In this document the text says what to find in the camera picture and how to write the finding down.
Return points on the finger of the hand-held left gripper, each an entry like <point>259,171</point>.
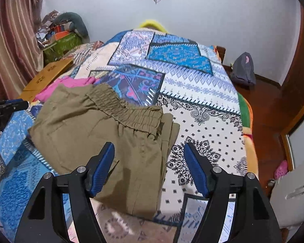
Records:
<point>15,104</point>

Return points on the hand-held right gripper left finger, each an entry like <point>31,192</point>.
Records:
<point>101,169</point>

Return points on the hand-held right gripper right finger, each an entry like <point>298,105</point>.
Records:
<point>196,169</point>

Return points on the khaki pants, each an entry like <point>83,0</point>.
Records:
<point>91,131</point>

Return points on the pink garment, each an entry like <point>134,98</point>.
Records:
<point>55,88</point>

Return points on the bamboo lap table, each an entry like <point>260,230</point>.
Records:
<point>48,73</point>

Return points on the striped pink curtain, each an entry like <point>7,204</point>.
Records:
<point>12,43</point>

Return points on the green storage basket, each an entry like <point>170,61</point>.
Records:
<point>62,46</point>

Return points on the blue patchwork printed blanket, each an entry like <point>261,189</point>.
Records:
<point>192,93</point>

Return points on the pink slippers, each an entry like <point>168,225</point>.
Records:
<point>280,169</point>

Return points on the orange box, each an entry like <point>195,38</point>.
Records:
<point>62,33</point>

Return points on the pile of crumpled paper clutter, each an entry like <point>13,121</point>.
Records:
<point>46,22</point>

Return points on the striped patterned quilt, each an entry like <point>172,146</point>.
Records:
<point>88,50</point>

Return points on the white appliance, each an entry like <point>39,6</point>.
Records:
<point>291,200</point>

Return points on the white wardrobe sliding door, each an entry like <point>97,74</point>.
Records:
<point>302,149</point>

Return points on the grey backpack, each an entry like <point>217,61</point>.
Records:
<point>243,69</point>

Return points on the yellow plush pillow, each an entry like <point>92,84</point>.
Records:
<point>152,24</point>

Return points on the wooden bed frame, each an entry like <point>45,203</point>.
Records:
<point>220,54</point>

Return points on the wooden wardrobe frame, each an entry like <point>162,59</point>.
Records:
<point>297,86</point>

